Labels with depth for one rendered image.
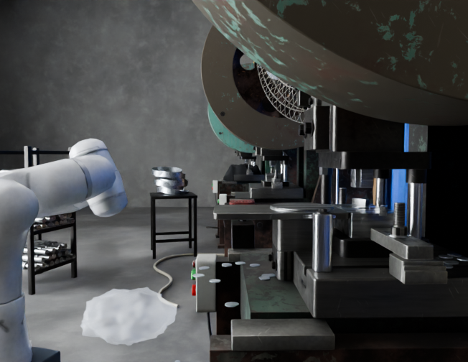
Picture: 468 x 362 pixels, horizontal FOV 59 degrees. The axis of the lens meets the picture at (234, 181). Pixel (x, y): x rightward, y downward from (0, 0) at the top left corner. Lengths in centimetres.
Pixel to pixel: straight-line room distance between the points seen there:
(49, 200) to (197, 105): 657
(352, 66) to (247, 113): 178
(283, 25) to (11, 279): 77
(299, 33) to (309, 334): 40
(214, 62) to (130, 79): 558
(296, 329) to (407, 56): 39
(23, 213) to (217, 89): 147
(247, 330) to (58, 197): 56
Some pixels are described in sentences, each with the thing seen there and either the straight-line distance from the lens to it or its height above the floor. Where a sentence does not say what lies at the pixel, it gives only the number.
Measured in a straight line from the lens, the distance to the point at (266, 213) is 76.
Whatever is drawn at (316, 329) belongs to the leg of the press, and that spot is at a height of 64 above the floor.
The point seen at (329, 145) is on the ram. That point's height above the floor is 90.
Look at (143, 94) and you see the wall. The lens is 763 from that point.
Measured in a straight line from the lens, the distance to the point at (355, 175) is 84.
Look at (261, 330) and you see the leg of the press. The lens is 62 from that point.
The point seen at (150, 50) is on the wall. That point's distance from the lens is 775.
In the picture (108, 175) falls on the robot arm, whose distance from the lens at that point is 107.
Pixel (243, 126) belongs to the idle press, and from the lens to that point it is 214.
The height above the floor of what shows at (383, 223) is 76.
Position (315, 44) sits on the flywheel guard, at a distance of 37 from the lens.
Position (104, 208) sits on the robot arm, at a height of 74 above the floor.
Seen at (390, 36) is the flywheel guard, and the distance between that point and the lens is 39.
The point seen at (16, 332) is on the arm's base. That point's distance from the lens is 101.
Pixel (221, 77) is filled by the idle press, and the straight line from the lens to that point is 218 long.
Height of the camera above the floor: 88
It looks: 3 degrees down
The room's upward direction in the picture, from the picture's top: straight up
